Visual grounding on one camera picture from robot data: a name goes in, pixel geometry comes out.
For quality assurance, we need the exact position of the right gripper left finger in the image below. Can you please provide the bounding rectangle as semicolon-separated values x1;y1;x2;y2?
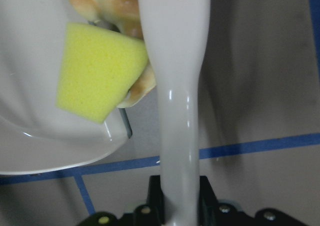
146;175;165;225

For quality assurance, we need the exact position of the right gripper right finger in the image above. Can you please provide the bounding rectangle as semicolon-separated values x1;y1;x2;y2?
198;175;218;225

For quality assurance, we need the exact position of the beige plastic dustpan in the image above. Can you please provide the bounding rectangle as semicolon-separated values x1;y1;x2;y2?
0;0;212;226

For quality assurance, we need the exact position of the yellow green sponge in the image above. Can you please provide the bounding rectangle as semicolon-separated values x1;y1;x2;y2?
56;22;148;124

